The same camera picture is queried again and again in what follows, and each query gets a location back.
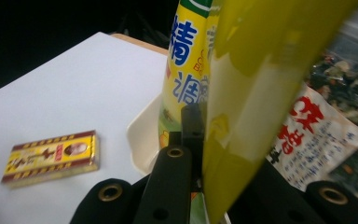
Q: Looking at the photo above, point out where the clear dried seaweed packet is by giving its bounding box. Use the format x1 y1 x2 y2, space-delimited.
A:
266 31 358 216

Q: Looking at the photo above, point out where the small yellow red box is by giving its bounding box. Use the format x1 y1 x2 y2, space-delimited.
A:
1 129 101 189

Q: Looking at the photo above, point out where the white table mat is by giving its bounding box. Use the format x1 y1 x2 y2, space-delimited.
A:
0 31 169 224

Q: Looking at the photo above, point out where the white divided plastic container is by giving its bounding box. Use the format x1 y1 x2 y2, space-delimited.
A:
126 92 169 175

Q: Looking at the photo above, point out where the yellow spouted pouch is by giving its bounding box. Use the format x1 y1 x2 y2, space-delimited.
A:
158 0 358 224

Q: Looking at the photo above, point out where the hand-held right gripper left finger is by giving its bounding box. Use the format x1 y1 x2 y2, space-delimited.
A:
132 104 205 224

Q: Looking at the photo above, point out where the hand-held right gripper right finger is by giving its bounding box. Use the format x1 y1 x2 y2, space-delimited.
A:
228 161 324 224

